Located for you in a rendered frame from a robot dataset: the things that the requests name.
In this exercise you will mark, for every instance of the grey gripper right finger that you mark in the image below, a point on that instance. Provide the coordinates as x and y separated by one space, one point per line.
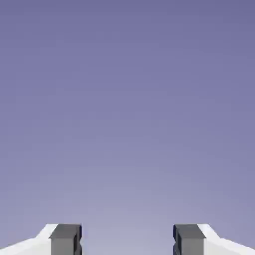
191 241

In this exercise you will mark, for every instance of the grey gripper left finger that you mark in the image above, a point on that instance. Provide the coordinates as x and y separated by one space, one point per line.
62 241

